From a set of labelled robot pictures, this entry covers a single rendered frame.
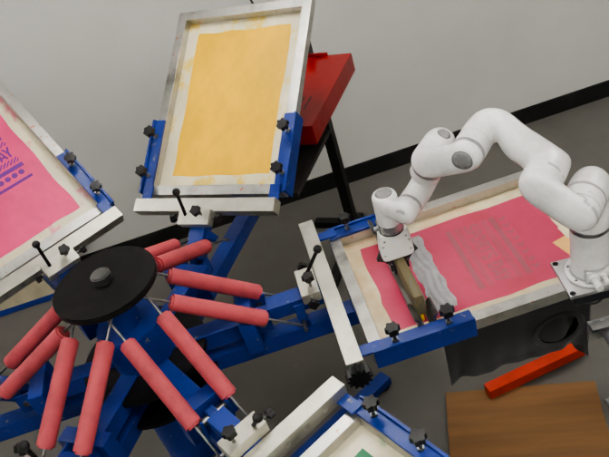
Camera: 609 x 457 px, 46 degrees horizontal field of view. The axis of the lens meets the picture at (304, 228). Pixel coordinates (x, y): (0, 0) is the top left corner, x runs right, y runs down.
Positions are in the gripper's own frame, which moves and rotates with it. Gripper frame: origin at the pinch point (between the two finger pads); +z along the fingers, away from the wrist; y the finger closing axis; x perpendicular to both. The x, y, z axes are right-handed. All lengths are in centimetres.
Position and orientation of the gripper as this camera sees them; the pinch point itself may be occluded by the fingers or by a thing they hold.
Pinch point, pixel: (400, 265)
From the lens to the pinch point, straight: 227.9
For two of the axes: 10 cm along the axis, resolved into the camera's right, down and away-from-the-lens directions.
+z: 2.5, 7.6, 6.0
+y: 9.5, -3.1, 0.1
